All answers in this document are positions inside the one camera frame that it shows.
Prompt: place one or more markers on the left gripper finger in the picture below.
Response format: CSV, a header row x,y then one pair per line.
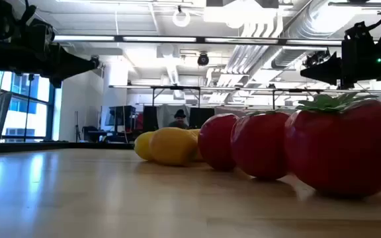
x,y
71,63

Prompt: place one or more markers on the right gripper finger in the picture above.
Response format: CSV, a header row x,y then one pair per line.
x,y
327,71

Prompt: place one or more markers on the yellow plastic lemon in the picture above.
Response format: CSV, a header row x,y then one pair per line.
x,y
142,145

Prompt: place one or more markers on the black tripod stand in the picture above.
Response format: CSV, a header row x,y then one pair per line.
x,y
28,105

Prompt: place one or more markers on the large window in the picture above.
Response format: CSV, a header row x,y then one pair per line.
x,y
28,109

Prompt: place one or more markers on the black computer monitor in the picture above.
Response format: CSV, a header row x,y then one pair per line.
x,y
201,116
150,117
121,114

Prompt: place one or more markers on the black office chair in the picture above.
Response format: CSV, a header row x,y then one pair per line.
x,y
90,132

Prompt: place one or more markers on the white ceiling pipe bundle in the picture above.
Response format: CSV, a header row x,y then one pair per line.
x,y
256,29

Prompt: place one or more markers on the long ceiling light strip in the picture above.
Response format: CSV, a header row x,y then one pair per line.
x,y
157,39

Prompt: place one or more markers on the white cloth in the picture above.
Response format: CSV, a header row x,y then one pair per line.
x,y
227,109

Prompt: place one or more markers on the person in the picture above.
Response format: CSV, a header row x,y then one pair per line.
x,y
179,124

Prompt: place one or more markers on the round black ceiling camera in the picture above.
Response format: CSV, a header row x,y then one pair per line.
x,y
96,62
203,59

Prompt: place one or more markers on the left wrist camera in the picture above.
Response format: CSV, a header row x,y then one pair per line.
x,y
40,31

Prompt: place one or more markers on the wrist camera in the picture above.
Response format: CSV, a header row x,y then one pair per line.
x,y
359,36
40,31

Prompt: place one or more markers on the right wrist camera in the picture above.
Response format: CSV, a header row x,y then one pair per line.
x,y
359,36

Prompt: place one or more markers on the silver ventilation duct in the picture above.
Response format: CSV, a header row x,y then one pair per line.
x,y
316,23

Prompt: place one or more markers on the black aluminium table frame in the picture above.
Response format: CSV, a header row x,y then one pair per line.
x,y
61,146

